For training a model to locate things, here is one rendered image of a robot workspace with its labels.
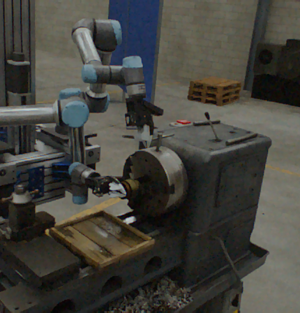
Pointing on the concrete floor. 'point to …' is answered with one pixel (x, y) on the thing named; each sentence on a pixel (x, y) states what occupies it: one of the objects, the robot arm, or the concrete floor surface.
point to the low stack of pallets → (214, 90)
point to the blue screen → (138, 38)
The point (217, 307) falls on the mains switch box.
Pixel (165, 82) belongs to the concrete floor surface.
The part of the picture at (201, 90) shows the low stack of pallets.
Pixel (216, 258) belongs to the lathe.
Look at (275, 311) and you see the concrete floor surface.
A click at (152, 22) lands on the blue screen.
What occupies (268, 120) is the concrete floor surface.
